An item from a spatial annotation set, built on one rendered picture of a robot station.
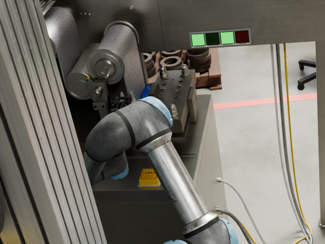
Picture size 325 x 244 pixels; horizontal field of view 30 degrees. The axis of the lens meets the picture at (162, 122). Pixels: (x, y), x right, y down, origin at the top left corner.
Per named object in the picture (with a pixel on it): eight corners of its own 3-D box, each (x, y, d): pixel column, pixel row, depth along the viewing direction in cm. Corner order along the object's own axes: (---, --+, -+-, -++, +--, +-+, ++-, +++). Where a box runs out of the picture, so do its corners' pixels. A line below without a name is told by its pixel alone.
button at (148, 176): (139, 185, 220) (138, 180, 218) (143, 173, 225) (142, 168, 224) (158, 185, 218) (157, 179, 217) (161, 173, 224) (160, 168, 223)
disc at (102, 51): (91, 85, 232) (81, 51, 224) (91, 85, 232) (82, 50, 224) (128, 83, 228) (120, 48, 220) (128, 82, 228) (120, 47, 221)
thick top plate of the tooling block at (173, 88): (142, 133, 235) (140, 120, 232) (160, 83, 268) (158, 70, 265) (183, 132, 232) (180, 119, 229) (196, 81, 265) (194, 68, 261)
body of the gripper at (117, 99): (132, 93, 224) (125, 110, 214) (136, 113, 229) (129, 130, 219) (112, 94, 226) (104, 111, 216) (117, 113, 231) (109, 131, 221)
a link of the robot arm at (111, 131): (101, 157, 166) (78, 202, 210) (135, 140, 171) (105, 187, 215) (81, 121, 169) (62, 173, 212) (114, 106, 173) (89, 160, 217)
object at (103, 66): (102, 57, 221) (118, 70, 223) (104, 54, 223) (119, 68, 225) (90, 69, 225) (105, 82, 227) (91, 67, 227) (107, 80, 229)
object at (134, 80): (132, 116, 237) (123, 75, 228) (144, 86, 257) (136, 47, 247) (133, 116, 237) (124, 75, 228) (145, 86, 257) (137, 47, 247)
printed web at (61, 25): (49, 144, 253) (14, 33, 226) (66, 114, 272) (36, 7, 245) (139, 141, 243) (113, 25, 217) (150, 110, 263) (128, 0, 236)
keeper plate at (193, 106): (190, 122, 248) (187, 99, 243) (194, 109, 257) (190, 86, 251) (197, 121, 248) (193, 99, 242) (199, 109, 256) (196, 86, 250)
